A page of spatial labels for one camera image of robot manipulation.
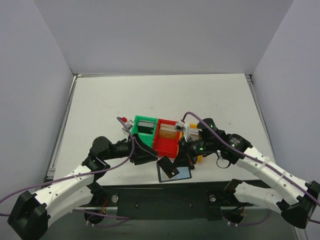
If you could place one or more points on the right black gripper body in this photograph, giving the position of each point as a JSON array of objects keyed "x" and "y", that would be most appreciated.
[{"x": 186, "y": 152}]

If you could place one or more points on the tan cards in red bin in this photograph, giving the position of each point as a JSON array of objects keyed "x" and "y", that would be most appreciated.
[{"x": 167, "y": 131}]

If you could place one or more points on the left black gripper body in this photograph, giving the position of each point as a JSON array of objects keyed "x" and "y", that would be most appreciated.
[{"x": 136, "y": 153}]

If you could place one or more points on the black card holder wallet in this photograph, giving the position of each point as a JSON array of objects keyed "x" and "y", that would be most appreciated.
[{"x": 181, "y": 173}]

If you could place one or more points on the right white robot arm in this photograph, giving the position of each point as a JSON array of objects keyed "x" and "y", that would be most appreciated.
[{"x": 240, "y": 152}]

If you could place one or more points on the red plastic bin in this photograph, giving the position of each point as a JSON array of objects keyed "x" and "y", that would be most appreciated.
[{"x": 163, "y": 146}]

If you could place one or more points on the green plastic bin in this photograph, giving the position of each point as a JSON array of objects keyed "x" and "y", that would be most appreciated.
[{"x": 147, "y": 139}]

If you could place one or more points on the yellow plastic bin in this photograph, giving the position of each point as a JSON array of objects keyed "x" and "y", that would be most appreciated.
[{"x": 200, "y": 158}]

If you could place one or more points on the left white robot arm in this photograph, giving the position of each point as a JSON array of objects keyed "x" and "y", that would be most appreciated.
[{"x": 33, "y": 213}]

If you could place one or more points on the aluminium frame rail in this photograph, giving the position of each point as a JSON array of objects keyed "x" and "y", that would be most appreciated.
[{"x": 243, "y": 193}]

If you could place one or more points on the dark cards in green bin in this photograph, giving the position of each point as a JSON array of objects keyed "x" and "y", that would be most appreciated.
[{"x": 145, "y": 127}]

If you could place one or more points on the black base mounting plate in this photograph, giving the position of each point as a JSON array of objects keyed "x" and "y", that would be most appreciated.
[{"x": 174, "y": 201}]

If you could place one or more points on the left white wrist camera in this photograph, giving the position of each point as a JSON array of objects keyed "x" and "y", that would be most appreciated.
[{"x": 128, "y": 125}]

